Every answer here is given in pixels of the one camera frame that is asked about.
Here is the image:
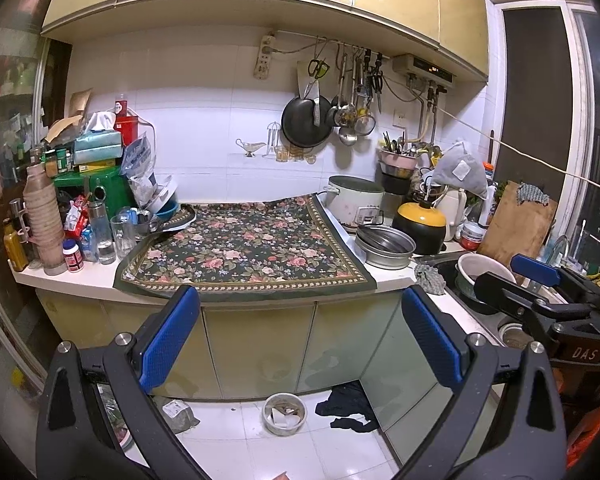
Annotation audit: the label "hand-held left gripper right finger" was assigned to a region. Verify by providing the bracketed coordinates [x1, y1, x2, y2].
[394, 285, 568, 480]

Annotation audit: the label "red box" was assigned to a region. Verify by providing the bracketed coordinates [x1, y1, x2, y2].
[114, 114, 141, 148]

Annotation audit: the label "yellow bottle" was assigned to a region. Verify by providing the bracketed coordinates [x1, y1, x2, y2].
[2, 219, 30, 273]

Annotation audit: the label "wire stand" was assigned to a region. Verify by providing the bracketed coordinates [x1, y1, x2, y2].
[264, 120, 284, 160]

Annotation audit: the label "grey plastic bag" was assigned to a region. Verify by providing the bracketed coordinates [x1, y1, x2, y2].
[152, 396, 201, 436]

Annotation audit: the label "white pill bottle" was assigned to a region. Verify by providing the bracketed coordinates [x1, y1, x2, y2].
[61, 239, 85, 273]

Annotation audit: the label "clear glass bottle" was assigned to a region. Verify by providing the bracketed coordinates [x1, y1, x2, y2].
[87, 186, 118, 266]

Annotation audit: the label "brown paper bag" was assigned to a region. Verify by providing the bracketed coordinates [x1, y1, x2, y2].
[44, 88, 95, 144]

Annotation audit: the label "blue printed plastic bag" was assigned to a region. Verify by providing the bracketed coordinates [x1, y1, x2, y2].
[120, 131, 159, 209]

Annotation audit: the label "person's right hand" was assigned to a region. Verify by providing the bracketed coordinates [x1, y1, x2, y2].
[565, 394, 600, 469]

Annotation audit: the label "stack of brown paper cups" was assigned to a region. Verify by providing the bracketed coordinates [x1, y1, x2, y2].
[21, 161, 69, 277]

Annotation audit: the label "white jar with red label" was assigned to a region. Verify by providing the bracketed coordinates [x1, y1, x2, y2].
[459, 221, 487, 252]

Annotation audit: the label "white floor bowl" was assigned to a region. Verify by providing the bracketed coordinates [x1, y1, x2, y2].
[261, 391, 309, 437]

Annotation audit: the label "steel mesh strainer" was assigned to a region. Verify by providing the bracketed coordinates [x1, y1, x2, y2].
[354, 77, 377, 137]

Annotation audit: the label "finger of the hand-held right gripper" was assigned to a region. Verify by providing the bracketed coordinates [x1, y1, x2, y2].
[472, 271, 595, 347]
[510, 253, 600, 302]

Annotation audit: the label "teal tissue pack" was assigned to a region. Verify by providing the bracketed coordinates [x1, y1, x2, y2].
[73, 129, 126, 166]

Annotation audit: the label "grey cloth bag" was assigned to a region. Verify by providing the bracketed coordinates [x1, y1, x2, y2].
[431, 141, 489, 202]

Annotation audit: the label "grey scrubbing rag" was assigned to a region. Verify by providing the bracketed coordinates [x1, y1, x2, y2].
[413, 262, 448, 296]

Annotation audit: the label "pale lower cabinet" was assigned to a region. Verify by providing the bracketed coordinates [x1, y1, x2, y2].
[34, 287, 506, 463]

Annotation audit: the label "black and yellow pot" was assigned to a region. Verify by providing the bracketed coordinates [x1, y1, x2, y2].
[391, 201, 449, 257]

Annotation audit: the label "wall water heater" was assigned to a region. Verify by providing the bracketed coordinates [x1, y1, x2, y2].
[391, 53, 457, 84]

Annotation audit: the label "green storage box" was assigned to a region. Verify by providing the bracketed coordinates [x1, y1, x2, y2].
[53, 165, 135, 209]

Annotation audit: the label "white kettle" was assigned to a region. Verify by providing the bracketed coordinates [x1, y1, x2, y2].
[431, 186, 469, 242]

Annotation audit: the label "yellow-handled scissors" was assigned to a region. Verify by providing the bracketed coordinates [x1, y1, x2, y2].
[307, 57, 332, 82]

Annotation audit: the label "pink utensil holder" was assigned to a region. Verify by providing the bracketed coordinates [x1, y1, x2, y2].
[378, 147, 419, 182]

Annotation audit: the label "black frying pan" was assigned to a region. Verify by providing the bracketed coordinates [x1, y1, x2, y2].
[280, 94, 337, 150]

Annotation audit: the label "blue bowl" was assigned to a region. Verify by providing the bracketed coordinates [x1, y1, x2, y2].
[154, 199, 180, 223]

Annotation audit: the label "black-handled scissors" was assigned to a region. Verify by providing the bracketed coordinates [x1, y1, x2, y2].
[369, 54, 385, 95]

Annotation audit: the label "stacked steel pots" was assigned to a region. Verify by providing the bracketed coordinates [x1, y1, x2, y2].
[354, 224, 418, 271]

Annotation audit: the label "bag of green vegetables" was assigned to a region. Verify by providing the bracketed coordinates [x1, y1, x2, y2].
[96, 384, 131, 438]

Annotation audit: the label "thin bamboo pole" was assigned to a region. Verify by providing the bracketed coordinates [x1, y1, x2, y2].
[436, 106, 600, 192]

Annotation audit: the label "window frame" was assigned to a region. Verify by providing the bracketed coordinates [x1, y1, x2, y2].
[489, 1, 600, 281]

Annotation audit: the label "dark cloth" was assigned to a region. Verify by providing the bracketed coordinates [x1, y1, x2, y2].
[314, 384, 382, 434]

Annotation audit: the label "steel ladle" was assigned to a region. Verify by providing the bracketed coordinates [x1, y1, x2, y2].
[336, 55, 359, 147]

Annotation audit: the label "wooden cutting board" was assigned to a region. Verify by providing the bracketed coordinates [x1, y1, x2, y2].
[476, 180, 559, 275]

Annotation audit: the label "silver gravy boat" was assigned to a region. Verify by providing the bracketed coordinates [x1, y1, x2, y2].
[235, 138, 267, 159]

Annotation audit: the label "floral cloth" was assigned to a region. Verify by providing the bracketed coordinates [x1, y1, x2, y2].
[113, 194, 379, 304]

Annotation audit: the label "white power strip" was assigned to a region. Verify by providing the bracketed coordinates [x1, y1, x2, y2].
[253, 34, 277, 81]

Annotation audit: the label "white rice cooker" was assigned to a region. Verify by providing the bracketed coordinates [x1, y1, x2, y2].
[323, 175, 387, 234]

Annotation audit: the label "clear glass cup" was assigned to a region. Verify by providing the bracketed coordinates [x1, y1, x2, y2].
[110, 214, 138, 261]

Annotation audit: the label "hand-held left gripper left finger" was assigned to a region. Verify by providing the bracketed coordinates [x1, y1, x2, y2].
[36, 285, 216, 480]

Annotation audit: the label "red snack packet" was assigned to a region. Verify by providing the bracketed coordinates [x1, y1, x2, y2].
[63, 196, 93, 242]

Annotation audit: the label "grey dishcloth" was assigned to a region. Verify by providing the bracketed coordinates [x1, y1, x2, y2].
[515, 182, 549, 207]

